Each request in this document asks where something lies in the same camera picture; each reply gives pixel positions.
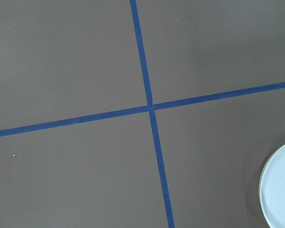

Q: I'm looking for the white round plate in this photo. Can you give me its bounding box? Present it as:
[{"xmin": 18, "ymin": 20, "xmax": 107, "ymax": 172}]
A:
[{"xmin": 258, "ymin": 145, "xmax": 285, "ymax": 228}]

